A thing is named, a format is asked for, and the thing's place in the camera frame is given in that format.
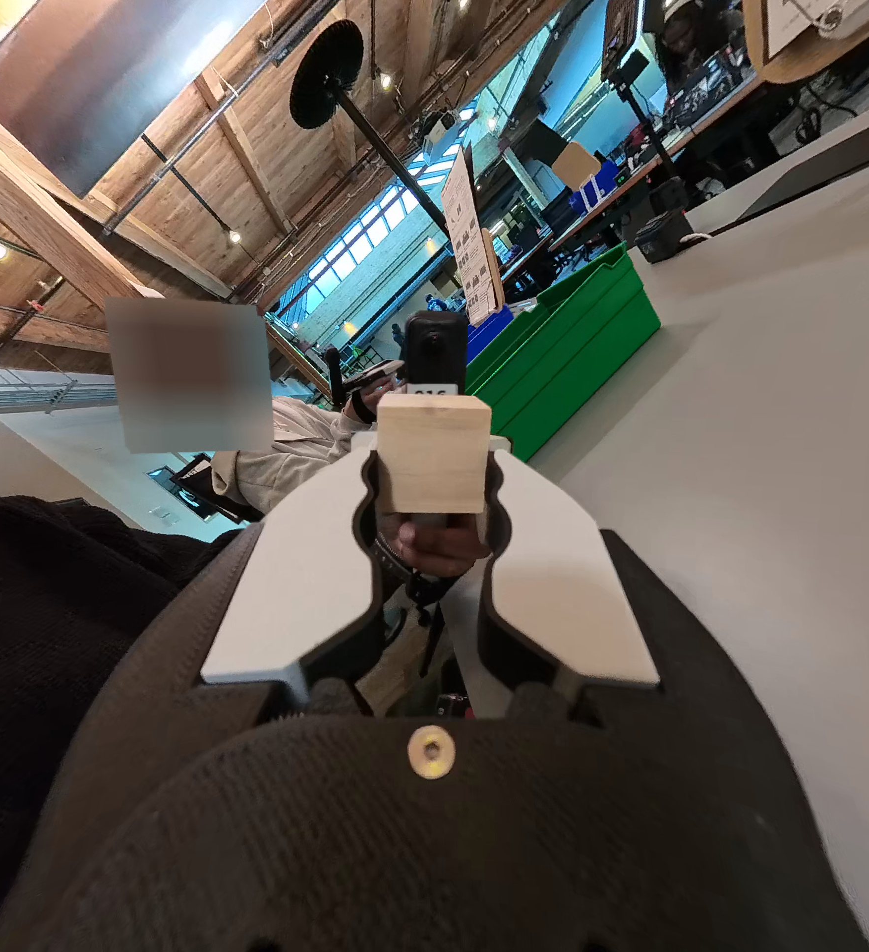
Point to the black power adapter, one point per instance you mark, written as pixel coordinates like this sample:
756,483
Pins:
665,234

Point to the person's beige trousers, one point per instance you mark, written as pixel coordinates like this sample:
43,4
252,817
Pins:
397,669

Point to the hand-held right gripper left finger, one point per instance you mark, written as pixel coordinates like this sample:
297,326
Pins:
293,595

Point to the green plastic bin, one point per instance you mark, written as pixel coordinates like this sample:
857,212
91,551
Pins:
568,349

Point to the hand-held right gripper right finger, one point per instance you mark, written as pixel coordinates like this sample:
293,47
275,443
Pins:
568,595

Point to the black round-headed pole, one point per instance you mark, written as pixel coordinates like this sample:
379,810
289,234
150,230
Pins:
326,74

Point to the grey desk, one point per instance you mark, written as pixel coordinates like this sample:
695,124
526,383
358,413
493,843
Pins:
739,483

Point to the white document stand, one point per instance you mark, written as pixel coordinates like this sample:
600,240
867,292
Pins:
791,63
575,163

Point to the instruction sheet on stand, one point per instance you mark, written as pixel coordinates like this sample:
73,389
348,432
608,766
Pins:
471,238

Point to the blue plastic bin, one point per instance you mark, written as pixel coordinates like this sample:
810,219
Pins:
497,323

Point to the medium wooden cube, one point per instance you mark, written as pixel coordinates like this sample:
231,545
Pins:
434,454

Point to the person's left hand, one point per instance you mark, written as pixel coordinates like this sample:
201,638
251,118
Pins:
442,550

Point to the black desk strip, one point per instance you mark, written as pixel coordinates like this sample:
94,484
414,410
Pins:
828,178

